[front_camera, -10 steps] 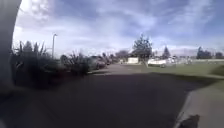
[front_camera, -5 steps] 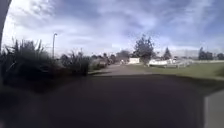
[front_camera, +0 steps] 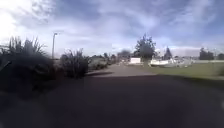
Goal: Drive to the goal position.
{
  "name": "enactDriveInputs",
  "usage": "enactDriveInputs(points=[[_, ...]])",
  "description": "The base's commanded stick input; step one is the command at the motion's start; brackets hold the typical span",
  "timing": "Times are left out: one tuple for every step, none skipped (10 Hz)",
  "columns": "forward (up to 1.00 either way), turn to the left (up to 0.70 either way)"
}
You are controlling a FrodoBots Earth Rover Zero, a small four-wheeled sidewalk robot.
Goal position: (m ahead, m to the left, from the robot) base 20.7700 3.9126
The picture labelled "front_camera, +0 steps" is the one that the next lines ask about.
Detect low green bushes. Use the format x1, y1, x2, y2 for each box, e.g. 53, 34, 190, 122
87, 55, 118, 71

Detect white building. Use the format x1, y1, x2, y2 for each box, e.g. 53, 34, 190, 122
129, 57, 142, 65

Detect tall dark tree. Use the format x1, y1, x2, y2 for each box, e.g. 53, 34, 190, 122
133, 33, 157, 62

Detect small spiky bush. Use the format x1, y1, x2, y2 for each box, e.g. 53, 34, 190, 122
59, 48, 90, 80

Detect grey asphalt path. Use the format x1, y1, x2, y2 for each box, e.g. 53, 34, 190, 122
0, 63, 224, 128

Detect white boat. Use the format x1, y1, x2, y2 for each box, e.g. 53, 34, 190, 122
148, 57, 178, 68

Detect small dark conifer tree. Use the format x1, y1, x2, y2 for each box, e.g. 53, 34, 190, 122
163, 46, 174, 61

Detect street lamp pole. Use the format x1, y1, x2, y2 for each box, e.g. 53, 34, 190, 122
51, 31, 60, 60

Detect green grass field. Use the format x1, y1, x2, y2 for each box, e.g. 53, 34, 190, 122
143, 62, 224, 81

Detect large spiky bush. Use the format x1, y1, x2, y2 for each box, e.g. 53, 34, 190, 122
0, 35, 59, 98

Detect distant dark trees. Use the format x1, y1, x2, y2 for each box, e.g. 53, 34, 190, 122
198, 47, 224, 61

